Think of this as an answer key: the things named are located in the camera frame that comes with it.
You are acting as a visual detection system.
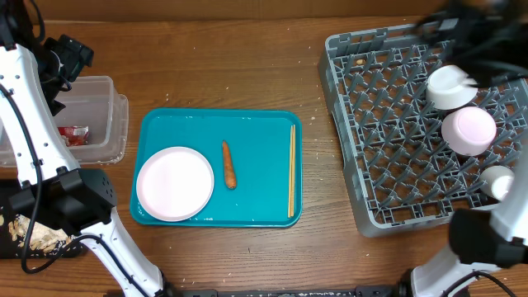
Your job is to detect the pale green bowl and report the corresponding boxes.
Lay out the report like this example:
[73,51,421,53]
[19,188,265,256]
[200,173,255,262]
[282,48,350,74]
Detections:
[426,65,478,111]

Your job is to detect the red snack wrapper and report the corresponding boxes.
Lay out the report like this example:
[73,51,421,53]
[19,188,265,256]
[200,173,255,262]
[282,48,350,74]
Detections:
[58,126,89,147]

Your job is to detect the white napkin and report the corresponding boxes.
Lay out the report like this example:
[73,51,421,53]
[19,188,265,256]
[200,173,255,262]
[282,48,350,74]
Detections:
[60,135,70,147]

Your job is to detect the small white round plate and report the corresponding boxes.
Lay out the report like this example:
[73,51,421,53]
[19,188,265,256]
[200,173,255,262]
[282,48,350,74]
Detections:
[441,106,497,156]

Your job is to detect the white upside-down cup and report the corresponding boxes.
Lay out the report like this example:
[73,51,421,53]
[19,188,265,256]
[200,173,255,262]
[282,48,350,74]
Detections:
[479,166,515,201]

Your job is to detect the grey dish rack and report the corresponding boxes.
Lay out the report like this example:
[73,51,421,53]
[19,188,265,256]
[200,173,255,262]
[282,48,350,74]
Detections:
[318,25,527,237]

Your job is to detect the large white round plate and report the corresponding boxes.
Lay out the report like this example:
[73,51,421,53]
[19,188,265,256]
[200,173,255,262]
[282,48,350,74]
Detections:
[135,147,215,222]

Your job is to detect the rice and food scraps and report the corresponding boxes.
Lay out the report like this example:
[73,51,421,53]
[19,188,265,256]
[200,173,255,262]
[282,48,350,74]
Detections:
[1,214,73,254]

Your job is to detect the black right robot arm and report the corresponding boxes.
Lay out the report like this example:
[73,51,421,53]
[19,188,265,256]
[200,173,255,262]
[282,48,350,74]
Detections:
[381,1,527,296]

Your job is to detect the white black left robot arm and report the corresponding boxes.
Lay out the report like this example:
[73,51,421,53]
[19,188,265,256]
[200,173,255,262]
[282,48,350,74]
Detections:
[1,1,177,296]

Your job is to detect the black waste tray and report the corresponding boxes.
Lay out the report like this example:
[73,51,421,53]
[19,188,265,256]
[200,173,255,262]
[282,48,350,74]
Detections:
[1,179,67,259]

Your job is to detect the clear plastic bin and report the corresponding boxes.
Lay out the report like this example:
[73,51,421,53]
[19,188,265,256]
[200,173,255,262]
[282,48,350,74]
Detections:
[0,75,130,166]

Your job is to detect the orange carrot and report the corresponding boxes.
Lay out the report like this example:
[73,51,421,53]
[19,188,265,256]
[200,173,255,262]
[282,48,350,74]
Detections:
[222,140,237,190]

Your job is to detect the teal plastic tray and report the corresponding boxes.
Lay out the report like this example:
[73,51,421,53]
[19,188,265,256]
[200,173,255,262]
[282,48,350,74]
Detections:
[135,108,303,228]

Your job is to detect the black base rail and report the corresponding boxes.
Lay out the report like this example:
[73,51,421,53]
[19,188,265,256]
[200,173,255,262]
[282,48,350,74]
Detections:
[177,284,413,297]

